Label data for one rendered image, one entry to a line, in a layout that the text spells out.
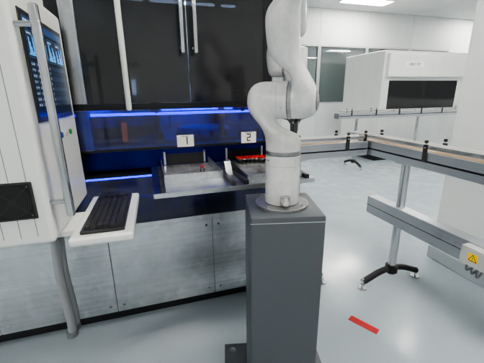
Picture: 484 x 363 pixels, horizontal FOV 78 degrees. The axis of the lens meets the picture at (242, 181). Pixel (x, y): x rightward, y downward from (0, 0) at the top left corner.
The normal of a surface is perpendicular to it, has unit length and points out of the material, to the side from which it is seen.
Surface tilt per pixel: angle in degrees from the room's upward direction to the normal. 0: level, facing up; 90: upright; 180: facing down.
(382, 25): 90
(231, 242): 90
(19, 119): 90
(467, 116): 90
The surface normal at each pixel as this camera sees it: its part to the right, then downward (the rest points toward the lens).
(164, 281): 0.30, 0.26
